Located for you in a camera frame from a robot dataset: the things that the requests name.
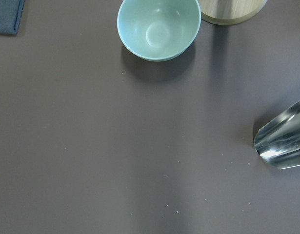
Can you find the light green bowl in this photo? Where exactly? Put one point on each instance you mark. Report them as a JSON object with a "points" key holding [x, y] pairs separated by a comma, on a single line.
{"points": [[158, 30]]}

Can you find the wooden cup stand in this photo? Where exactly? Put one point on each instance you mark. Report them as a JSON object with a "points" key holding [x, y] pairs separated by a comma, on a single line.
{"points": [[229, 12]]}

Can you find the metal scoop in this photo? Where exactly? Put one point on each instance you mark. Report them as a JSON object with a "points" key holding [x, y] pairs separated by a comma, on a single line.
{"points": [[278, 142]]}

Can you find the grey folded cloth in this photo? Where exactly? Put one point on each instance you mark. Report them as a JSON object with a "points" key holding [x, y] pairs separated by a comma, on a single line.
{"points": [[10, 16]]}

